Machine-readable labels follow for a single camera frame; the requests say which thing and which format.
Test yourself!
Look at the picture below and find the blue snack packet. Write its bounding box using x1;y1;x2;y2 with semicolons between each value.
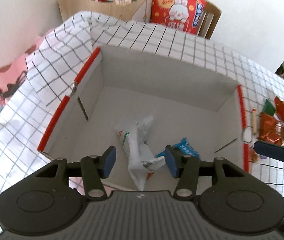
155;138;201;159

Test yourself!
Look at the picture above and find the brown Oreo snack bag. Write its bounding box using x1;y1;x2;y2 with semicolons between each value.
258;112;284;145

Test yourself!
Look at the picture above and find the white silver snack bag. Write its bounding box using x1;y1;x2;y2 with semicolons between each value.
115;115;165;191

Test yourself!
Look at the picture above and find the green snack packet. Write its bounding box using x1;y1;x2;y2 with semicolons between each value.
262;99;276;116

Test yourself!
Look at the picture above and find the small red candy packet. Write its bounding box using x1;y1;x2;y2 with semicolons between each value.
248;147;259;163

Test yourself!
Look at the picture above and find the wooden stick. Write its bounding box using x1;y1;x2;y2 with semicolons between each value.
251;108;257;135

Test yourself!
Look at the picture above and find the red and white cardboard box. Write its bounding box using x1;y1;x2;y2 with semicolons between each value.
38;46;248;190

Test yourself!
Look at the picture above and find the white black grid tablecloth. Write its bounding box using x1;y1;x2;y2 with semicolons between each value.
0;12;284;196

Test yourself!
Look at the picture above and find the pink patterned cloth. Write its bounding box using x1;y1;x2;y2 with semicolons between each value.
0;28;53;106

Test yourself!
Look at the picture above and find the red rabbit cushion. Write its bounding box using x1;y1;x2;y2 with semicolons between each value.
151;0;206;35

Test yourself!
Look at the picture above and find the wooden chair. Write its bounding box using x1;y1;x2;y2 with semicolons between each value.
197;1;222;40

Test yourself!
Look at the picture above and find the wooden side cabinet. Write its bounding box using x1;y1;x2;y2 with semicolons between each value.
58;0;152;22

